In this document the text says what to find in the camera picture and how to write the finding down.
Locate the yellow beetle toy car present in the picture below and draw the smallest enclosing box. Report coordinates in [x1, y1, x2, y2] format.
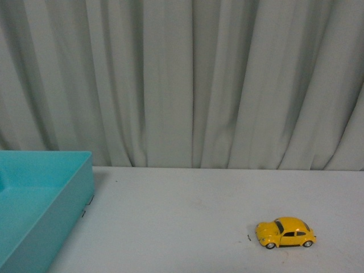
[255, 217, 317, 250]

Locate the grey pleated curtain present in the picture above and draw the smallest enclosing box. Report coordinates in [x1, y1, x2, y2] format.
[1, 1, 363, 171]

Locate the turquoise plastic storage bin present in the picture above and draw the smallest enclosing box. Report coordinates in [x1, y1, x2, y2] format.
[1, 151, 94, 272]

